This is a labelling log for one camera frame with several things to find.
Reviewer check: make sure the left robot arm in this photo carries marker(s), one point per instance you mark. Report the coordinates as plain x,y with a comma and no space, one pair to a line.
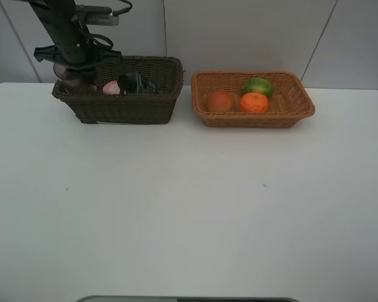
65,30

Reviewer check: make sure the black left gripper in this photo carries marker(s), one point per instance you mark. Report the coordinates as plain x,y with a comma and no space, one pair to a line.
83,58

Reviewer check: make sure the red orange peach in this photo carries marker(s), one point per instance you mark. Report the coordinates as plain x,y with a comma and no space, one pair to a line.
220,102

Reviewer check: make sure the pink lotion tube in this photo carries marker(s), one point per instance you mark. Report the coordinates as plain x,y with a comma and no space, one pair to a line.
111,88

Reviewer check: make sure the orange mandarin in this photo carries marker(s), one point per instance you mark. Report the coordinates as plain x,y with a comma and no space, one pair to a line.
254,102

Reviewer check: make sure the light orange wicker basket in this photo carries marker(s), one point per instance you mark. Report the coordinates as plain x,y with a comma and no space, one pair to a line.
289,103

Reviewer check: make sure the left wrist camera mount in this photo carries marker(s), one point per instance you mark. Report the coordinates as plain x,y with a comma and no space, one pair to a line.
96,15

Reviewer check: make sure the dark green pump bottle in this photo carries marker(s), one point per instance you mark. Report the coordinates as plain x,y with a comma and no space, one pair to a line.
134,83

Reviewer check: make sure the translucent purple plastic cup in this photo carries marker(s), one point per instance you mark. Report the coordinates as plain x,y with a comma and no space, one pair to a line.
71,79

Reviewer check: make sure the dark brown wicker basket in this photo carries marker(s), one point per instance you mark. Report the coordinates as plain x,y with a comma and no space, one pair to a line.
92,107

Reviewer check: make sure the green citrus fruit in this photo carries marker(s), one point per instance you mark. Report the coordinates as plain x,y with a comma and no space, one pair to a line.
259,85

